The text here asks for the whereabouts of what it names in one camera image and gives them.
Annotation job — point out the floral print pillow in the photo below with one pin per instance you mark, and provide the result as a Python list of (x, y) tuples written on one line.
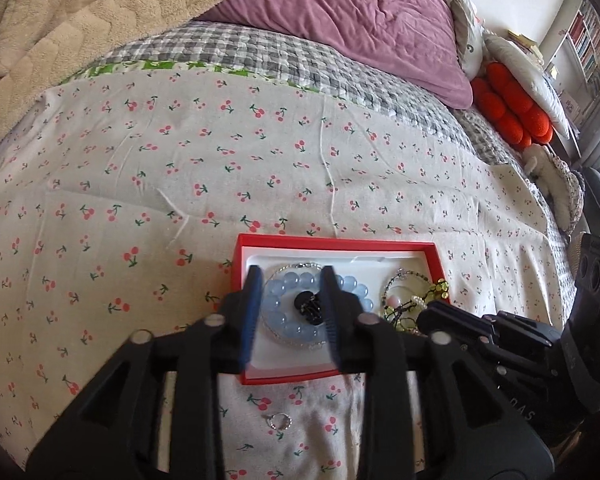
[(467, 35)]

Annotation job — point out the white pillow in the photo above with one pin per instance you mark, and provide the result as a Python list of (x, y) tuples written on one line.
[(530, 75)]

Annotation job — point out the white plush toy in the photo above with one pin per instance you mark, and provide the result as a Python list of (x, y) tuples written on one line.
[(555, 180)]

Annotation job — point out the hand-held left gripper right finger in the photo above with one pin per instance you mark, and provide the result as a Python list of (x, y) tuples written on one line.
[(330, 310)]

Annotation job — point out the white bookshelf with books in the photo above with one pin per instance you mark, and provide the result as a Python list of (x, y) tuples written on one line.
[(587, 45)]

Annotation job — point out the purple duvet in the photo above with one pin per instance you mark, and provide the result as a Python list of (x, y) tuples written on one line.
[(355, 15)]

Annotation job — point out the cherry print cloth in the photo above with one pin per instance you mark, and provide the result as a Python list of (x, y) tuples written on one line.
[(180, 185)]

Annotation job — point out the beige fleece blanket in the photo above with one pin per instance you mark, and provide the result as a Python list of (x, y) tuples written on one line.
[(55, 20)]

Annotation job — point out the red cardboard box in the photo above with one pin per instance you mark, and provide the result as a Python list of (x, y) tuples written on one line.
[(330, 245)]

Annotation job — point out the stack of books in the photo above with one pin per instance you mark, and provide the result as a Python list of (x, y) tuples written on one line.
[(524, 42)]

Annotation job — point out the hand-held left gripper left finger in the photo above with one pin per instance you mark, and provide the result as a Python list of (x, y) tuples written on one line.
[(250, 310)]

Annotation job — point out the orange plush pillow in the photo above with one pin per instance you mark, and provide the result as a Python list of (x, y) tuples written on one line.
[(515, 105)]

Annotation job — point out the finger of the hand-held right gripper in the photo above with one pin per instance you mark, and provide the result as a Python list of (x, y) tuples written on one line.
[(520, 330), (450, 322)]

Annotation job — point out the grey checkered quilt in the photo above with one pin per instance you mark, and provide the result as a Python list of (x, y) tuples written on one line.
[(260, 45)]

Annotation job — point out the dark hair claw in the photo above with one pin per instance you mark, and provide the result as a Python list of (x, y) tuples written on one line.
[(307, 305)]

